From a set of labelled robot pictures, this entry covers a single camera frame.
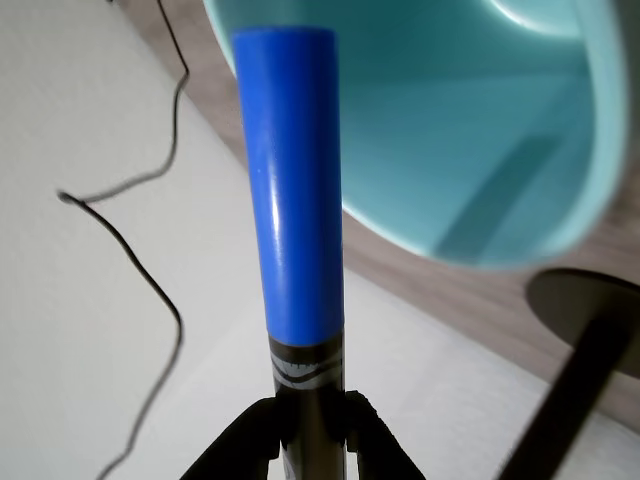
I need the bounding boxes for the dark round-based stand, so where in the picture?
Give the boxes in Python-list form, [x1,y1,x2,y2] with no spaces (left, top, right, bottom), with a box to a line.
[492,267,640,480]

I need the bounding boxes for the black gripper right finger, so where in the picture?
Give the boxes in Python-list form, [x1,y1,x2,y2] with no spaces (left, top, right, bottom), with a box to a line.
[342,390,426,480]

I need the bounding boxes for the thin black cable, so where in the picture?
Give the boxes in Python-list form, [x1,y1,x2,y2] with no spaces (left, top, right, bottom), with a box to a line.
[56,0,191,480]

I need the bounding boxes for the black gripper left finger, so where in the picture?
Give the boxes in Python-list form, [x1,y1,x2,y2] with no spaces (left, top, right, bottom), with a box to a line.
[178,397,282,480]

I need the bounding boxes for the blue capped black marker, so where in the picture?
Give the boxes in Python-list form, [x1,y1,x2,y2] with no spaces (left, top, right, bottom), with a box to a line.
[231,24,348,480]

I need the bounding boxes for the light blue plastic cup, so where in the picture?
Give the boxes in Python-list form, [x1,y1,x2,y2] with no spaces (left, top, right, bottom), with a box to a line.
[201,0,640,274]

